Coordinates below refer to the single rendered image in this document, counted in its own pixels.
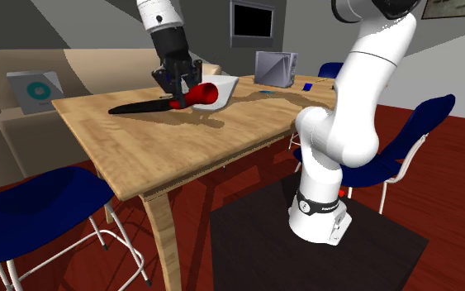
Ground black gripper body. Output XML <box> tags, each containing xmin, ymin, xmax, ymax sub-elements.
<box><xmin>149</xmin><ymin>25</ymin><xmax>196</xmax><ymax>79</ymax></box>

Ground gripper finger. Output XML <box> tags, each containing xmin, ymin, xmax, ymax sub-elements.
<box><xmin>181</xmin><ymin>59</ymin><xmax>204</xmax><ymax>91</ymax></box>
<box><xmin>152</xmin><ymin>69</ymin><xmax>187</xmax><ymax>108</ymax></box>

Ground red cup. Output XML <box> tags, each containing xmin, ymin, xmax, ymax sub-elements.
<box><xmin>169</xmin><ymin>82</ymin><xmax>220</xmax><ymax>110</ymax></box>

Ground white bowl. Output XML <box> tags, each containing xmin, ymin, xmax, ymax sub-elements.
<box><xmin>191</xmin><ymin>74</ymin><xmax>240</xmax><ymax>112</ymax></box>

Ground black long knife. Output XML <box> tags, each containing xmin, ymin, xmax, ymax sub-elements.
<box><xmin>107</xmin><ymin>99</ymin><xmax>173</xmax><ymax>116</ymax></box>

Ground wooden table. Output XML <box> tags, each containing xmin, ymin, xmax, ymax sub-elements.
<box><xmin>51</xmin><ymin>74</ymin><xmax>338</xmax><ymax>291</ymax></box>

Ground grey framed black screen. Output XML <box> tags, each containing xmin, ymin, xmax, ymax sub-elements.
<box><xmin>229</xmin><ymin>0</ymin><xmax>276</xmax><ymax>49</ymax></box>

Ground grey box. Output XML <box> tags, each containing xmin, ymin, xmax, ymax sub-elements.
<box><xmin>254</xmin><ymin>50</ymin><xmax>299</xmax><ymax>89</ymax></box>

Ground blue chair white legs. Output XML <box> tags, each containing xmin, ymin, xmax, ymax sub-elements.
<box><xmin>292</xmin><ymin>93</ymin><xmax>457</xmax><ymax>216</ymax></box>
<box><xmin>0</xmin><ymin>166</ymin><xmax>153</xmax><ymax>291</ymax></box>
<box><xmin>317</xmin><ymin>61</ymin><xmax>345</xmax><ymax>80</ymax></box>

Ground grey cushion teal circle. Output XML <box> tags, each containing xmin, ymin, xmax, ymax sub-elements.
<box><xmin>6</xmin><ymin>70</ymin><xmax>66</xmax><ymax>116</ymax></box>

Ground beige sofa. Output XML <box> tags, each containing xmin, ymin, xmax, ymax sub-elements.
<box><xmin>0</xmin><ymin>48</ymin><xmax>223</xmax><ymax>193</ymax></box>

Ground dark robot stand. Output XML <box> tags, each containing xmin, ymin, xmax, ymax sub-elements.
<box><xmin>209</xmin><ymin>173</ymin><xmax>430</xmax><ymax>291</ymax></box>

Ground framed wall picture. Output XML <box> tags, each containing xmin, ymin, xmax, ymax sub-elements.
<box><xmin>420</xmin><ymin>0</ymin><xmax>465</xmax><ymax>21</ymax></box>

